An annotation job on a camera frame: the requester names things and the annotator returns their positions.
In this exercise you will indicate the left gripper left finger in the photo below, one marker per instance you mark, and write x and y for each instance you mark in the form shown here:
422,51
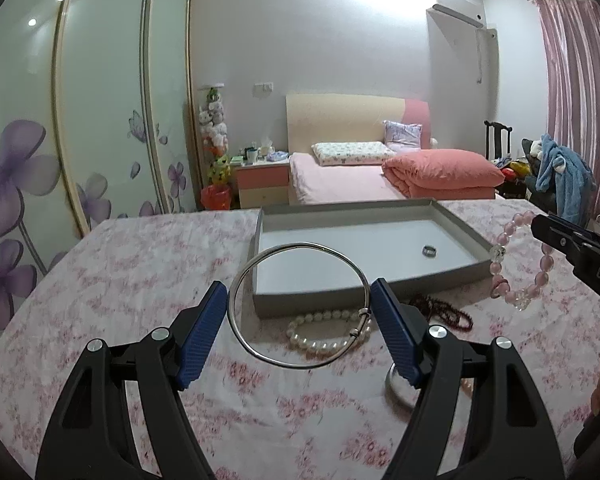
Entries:
89,435

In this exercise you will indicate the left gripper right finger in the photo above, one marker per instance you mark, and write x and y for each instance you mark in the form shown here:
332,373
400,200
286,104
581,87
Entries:
509,434

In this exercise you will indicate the wide silver cuff bangle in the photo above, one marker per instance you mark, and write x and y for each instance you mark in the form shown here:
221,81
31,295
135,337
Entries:
399,390

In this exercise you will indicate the thin silver bangle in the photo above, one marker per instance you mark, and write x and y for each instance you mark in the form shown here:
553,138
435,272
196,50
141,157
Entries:
314,299

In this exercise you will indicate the blue bathrobe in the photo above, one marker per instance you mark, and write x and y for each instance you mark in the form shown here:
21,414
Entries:
575,185

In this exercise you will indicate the dark wooden chair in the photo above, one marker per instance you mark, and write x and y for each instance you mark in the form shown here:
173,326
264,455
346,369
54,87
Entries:
498,139

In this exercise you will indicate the folded salmon duvet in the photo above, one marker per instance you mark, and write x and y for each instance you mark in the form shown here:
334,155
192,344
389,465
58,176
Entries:
445,174

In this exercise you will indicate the pink striped curtain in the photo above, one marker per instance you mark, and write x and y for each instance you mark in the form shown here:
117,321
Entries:
571,37

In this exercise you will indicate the lilac patterned pillow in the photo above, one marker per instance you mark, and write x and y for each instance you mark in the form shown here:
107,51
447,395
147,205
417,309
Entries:
402,137

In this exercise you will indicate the grey cardboard tray box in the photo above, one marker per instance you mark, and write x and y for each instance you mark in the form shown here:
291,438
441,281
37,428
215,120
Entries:
415,245

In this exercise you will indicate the white floral pillow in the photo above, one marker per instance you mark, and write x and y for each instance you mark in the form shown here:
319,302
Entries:
371,153

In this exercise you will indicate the red waste bin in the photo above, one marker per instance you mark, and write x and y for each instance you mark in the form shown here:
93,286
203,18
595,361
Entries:
217,197

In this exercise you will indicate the white air conditioner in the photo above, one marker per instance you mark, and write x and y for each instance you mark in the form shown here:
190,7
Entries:
465,11

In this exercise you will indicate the pink mattress sheet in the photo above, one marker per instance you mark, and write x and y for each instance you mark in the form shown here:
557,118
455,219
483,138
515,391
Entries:
312,184

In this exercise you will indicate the beige pink headboard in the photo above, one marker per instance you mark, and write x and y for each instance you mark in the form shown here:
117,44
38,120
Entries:
330,117

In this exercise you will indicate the pink bedside table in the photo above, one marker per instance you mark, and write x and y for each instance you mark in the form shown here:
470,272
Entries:
263,184

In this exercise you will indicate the white mug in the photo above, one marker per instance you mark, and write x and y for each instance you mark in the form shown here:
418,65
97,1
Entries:
251,155

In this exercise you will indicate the stack of plush toys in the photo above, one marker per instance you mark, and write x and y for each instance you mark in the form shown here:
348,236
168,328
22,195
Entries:
213,135

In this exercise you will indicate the floral sliding wardrobe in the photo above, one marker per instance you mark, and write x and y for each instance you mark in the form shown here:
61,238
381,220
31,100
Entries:
96,123

